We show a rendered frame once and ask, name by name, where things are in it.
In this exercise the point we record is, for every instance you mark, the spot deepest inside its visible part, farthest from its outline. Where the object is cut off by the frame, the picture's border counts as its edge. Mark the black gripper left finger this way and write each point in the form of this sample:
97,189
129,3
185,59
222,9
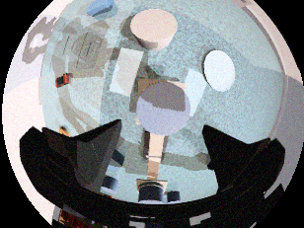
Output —
90,153

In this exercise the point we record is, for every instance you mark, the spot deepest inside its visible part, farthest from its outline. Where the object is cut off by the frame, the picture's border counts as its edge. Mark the pale pink cylinder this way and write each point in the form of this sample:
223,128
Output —
154,28

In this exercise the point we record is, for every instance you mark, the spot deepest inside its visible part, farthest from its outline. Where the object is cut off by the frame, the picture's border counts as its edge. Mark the orange ring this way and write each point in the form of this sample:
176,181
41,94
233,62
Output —
61,130

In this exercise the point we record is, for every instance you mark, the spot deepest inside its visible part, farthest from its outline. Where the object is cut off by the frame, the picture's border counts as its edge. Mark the red toy car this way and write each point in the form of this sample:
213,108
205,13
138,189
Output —
62,80

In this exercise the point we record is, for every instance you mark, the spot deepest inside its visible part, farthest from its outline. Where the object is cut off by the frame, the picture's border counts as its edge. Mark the light blue block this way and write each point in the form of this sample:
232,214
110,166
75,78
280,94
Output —
116,160

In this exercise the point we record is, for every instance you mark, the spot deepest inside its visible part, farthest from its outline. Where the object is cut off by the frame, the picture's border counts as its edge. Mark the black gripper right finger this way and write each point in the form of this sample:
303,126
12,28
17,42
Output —
229,156

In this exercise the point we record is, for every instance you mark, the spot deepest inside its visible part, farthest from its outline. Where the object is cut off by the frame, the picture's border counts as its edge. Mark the light blue cube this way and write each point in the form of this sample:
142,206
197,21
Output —
100,7

